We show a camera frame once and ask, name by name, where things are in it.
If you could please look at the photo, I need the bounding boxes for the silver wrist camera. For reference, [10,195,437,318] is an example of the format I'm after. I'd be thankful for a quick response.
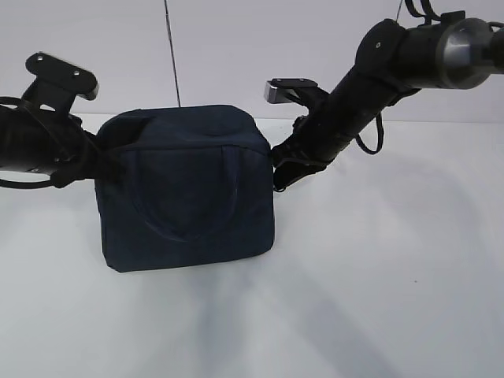
[21,52,99,114]
[264,78,328,109]

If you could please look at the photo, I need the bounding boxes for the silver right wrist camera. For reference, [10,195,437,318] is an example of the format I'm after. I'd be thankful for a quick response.
[264,78,328,109]

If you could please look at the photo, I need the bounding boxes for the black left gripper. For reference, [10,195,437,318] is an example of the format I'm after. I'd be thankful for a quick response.
[46,115,123,188]

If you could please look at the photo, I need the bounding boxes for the dark navy lunch bag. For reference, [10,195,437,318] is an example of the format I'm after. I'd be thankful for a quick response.
[95,105,275,272]

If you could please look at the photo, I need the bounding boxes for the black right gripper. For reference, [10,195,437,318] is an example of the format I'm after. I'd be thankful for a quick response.
[271,116,347,192]

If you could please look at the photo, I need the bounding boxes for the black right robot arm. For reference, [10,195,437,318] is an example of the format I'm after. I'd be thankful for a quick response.
[265,11,503,192]

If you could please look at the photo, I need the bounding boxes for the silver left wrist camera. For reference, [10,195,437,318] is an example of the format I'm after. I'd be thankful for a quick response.
[21,52,99,114]

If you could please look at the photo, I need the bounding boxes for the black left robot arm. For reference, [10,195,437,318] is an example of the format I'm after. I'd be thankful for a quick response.
[1,97,125,190]

